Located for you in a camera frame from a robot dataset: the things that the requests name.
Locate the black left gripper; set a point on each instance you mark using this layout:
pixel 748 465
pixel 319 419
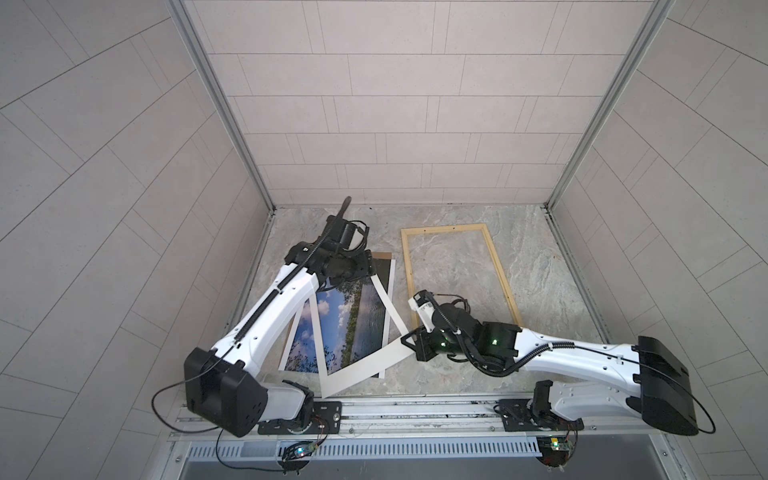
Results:
pixel 361 264

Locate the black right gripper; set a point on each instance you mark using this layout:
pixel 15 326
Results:
pixel 422 345

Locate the white mat board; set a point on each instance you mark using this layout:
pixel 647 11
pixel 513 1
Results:
pixel 387 356

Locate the landscape photo print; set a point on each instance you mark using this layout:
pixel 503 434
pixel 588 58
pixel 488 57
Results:
pixel 353 323

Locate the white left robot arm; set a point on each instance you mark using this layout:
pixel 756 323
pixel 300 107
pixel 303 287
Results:
pixel 221 383

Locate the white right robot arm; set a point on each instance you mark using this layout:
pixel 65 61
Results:
pixel 644 379

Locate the left green circuit board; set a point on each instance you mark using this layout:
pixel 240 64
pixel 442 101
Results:
pixel 296 456

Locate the green circuit board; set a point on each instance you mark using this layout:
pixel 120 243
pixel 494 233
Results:
pixel 556 451
pixel 296 456

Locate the right green circuit board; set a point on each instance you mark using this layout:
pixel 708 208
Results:
pixel 556 451

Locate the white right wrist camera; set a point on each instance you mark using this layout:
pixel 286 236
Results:
pixel 421 305

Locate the light wooden picture frame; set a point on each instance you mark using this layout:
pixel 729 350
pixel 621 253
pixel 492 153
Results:
pixel 481 227

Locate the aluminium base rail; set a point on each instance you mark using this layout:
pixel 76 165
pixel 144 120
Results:
pixel 421 427

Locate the aluminium corner post left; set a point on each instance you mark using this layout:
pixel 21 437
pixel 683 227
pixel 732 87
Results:
pixel 192 40

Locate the aluminium corner post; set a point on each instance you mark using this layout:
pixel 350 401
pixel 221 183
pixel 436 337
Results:
pixel 192 40
pixel 646 34

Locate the aluminium corner post right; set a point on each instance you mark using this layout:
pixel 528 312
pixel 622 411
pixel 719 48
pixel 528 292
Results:
pixel 646 34

